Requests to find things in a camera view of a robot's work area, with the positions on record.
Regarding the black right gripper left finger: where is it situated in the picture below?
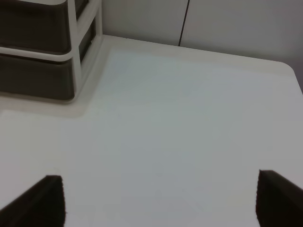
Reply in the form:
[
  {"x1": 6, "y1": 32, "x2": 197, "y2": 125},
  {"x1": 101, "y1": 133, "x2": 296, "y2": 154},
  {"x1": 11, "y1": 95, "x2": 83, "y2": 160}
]
[{"x1": 0, "y1": 175, "x2": 66, "y2": 227}]

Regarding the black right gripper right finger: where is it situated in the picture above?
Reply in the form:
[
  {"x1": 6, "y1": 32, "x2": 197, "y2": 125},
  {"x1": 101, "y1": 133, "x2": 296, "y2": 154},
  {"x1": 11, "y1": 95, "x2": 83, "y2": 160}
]
[{"x1": 256, "y1": 170, "x2": 303, "y2": 227}]

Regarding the dark brown upper drawer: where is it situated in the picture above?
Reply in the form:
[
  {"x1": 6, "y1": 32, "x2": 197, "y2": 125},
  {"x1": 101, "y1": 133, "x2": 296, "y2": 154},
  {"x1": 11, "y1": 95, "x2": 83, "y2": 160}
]
[{"x1": 0, "y1": 0, "x2": 89, "y2": 53}]

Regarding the white drawer cabinet frame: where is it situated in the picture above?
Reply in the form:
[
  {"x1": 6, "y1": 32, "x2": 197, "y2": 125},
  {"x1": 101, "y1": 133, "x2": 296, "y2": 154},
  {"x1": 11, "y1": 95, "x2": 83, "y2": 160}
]
[{"x1": 0, "y1": 0, "x2": 102, "y2": 102}]

